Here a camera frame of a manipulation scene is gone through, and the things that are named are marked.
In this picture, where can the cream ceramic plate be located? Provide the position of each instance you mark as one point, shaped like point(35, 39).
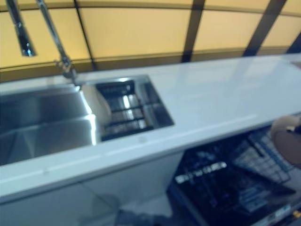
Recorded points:
point(282, 146)
point(98, 106)

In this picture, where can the black built-in dishwasher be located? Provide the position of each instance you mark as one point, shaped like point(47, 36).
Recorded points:
point(211, 200)

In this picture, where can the black sink drying rack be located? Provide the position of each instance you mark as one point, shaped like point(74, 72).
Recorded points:
point(127, 117)

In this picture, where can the glossy white cabinet door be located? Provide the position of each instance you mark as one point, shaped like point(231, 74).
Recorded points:
point(141, 179)
point(35, 207)

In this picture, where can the stainless steel sink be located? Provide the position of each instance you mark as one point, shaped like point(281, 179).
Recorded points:
point(47, 122)

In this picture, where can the chrome kitchen faucet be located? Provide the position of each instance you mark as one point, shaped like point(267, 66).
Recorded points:
point(54, 35)

